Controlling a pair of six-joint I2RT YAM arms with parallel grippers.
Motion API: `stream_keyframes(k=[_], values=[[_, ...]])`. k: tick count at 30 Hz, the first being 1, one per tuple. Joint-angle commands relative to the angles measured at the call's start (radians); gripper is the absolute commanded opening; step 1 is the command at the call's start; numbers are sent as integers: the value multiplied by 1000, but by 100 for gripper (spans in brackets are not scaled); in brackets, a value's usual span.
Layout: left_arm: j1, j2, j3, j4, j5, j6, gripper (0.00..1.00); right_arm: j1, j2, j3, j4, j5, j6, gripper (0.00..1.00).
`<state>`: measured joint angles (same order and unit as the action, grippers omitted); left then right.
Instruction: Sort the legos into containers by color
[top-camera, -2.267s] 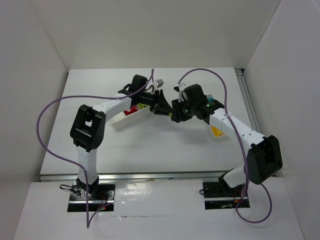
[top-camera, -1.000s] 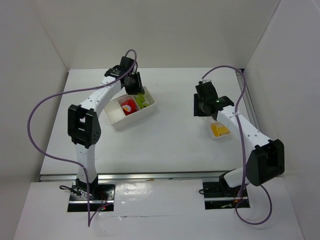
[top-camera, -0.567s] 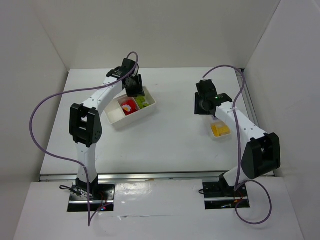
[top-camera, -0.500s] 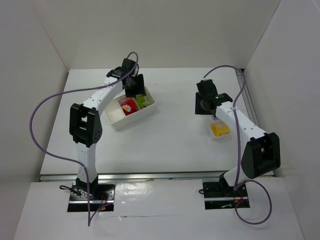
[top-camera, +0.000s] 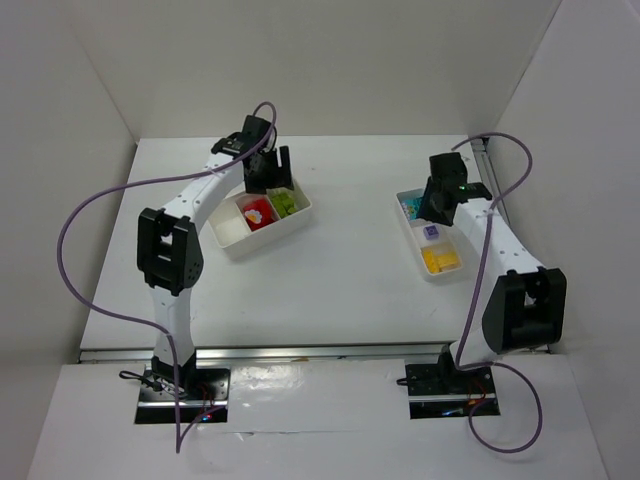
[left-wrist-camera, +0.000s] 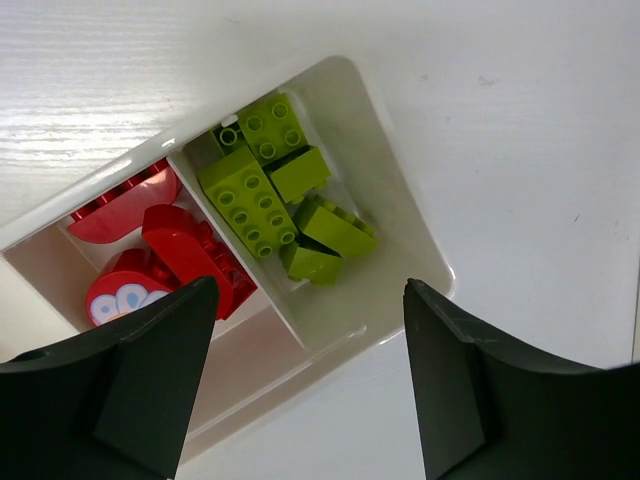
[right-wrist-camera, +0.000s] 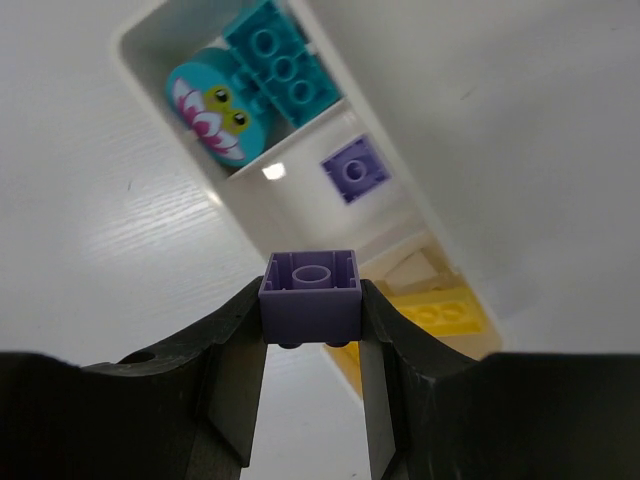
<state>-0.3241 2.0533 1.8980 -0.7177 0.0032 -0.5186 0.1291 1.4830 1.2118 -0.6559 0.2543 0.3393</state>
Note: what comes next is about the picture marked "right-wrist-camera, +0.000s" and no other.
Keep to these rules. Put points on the teal frog lego brick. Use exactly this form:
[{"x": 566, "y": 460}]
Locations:
[{"x": 219, "y": 101}]

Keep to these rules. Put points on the teal long lego brick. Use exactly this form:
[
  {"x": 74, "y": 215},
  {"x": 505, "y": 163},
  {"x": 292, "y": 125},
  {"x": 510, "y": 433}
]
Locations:
[{"x": 269, "y": 47}]

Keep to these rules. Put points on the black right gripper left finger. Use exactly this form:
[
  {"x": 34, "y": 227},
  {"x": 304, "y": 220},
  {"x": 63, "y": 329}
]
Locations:
[{"x": 182, "y": 408}]

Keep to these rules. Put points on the lavender lego brick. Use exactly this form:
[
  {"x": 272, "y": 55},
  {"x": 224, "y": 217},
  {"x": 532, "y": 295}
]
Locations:
[{"x": 311, "y": 297}]

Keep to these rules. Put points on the purple lego brick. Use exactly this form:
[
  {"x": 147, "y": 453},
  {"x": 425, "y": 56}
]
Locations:
[{"x": 356, "y": 169}]

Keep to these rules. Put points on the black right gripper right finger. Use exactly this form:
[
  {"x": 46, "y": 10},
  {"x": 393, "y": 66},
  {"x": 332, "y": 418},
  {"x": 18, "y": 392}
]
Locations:
[{"x": 434, "y": 413}]

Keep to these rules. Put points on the yellow lego plate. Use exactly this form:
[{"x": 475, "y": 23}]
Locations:
[{"x": 441, "y": 313}]

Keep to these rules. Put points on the white right sorting tray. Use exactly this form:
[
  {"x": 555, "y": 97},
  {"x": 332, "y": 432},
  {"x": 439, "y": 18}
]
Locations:
[{"x": 283, "y": 201}]

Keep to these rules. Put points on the white curved lego brick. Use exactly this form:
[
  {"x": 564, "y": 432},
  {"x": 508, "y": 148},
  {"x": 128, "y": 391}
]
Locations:
[{"x": 411, "y": 274}]

